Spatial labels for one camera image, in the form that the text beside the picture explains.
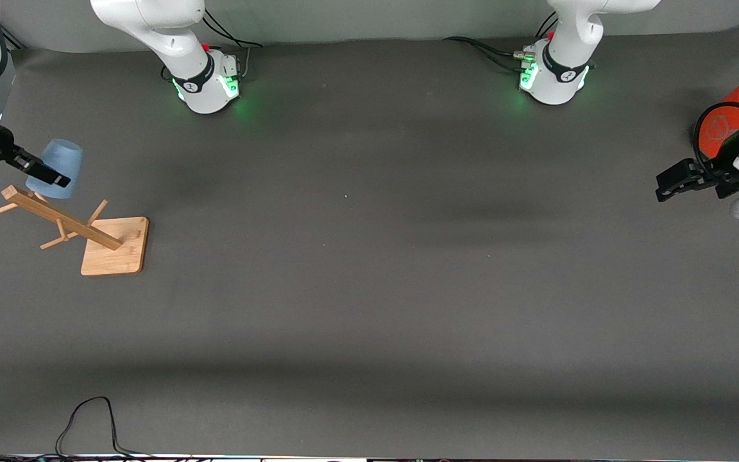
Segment wooden cup rack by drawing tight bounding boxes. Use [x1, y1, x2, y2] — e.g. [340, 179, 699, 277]
[0, 185, 150, 277]

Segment black left arm base cables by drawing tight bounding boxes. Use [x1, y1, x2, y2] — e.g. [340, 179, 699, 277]
[443, 13, 559, 75]

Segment orange cylinder container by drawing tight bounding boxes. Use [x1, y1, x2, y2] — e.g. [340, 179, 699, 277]
[693, 64, 739, 161]

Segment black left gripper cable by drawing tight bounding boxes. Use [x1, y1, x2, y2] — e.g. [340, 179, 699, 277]
[693, 101, 739, 171]

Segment thin black looped cable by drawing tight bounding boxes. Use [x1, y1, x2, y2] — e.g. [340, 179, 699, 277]
[0, 396, 155, 462]

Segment black arm base cables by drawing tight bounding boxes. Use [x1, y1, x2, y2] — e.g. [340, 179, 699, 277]
[443, 13, 559, 75]
[161, 9, 265, 84]

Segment light blue plastic cup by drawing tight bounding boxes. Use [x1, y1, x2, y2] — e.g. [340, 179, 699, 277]
[26, 139, 83, 199]

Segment black right arm base cables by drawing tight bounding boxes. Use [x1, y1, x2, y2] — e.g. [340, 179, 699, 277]
[161, 9, 265, 84]

